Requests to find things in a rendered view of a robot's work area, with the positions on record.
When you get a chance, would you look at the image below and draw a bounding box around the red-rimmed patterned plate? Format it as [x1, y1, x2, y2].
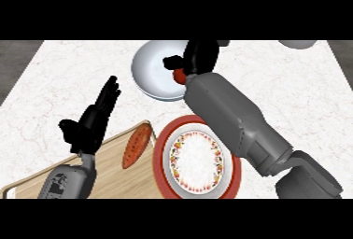
[154, 114, 244, 200]

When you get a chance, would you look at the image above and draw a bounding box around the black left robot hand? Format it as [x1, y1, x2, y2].
[58, 75, 123, 156]

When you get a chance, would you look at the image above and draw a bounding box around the pale wooden cutting board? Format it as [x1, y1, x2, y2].
[0, 119, 168, 200]

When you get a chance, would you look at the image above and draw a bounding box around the grey round object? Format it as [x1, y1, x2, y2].
[278, 39, 320, 50]

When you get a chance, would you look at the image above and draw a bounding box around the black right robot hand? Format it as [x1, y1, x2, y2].
[163, 39, 222, 77]

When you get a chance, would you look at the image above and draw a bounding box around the red bell pepper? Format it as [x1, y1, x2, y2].
[172, 68, 190, 86]

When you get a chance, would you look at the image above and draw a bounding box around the white bowl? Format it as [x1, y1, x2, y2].
[132, 39, 191, 103]

